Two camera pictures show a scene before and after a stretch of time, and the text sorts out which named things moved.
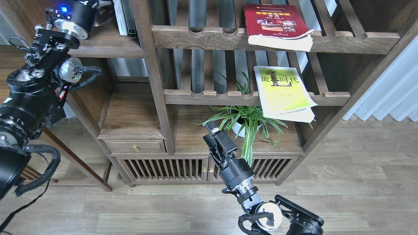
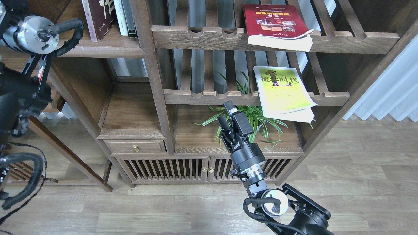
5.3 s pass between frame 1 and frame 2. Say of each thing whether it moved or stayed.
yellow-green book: stayed
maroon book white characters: moved
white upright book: stayed
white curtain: stayed
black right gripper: moved
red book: stayed
